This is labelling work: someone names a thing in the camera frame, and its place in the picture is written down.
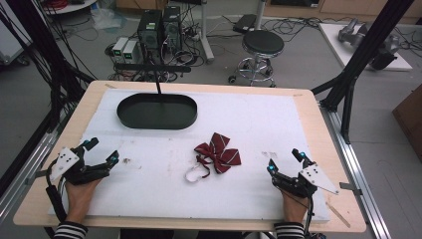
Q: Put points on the aluminium rail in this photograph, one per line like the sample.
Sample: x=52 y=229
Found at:
x=361 y=172
x=23 y=172

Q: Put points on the round white table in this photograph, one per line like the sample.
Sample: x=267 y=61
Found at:
x=71 y=6

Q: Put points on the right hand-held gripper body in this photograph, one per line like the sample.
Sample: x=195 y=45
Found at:
x=315 y=177

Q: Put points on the black flat box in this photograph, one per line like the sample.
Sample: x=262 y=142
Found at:
x=245 y=23

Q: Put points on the white floor board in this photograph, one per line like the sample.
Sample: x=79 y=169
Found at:
x=335 y=43

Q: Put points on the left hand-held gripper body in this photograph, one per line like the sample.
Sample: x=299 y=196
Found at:
x=64 y=162

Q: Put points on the wooden stick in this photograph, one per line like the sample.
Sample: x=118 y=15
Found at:
x=337 y=214

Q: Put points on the metal clamp bracket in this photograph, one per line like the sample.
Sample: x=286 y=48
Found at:
x=37 y=174
x=350 y=188

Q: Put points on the white power supply box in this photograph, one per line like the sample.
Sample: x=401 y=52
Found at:
x=130 y=51
x=119 y=48

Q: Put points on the person's left hand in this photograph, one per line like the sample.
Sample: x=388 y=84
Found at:
x=78 y=200

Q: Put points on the black round stool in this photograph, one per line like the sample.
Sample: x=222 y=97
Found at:
x=263 y=42

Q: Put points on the white foam mat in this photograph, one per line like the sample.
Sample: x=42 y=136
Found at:
x=252 y=122

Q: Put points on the black T-shaped stand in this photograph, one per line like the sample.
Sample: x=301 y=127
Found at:
x=158 y=83

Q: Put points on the person's right hand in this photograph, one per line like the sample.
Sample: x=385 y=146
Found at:
x=293 y=209

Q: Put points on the black oval tray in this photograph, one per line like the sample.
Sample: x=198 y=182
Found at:
x=146 y=113

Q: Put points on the clear plastic bag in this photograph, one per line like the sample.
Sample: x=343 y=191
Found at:
x=107 y=18

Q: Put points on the white table leg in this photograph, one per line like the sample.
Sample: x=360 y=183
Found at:
x=260 y=13
x=206 y=36

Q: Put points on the black metal frame strut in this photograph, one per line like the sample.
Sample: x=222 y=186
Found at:
x=368 y=49

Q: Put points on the dark red striped bow tie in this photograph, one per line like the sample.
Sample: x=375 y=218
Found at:
x=220 y=152

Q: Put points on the black computer tower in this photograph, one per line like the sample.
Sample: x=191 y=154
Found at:
x=172 y=28
x=150 y=31

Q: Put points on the brown wooden cabinet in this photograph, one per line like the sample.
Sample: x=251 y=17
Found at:
x=411 y=122

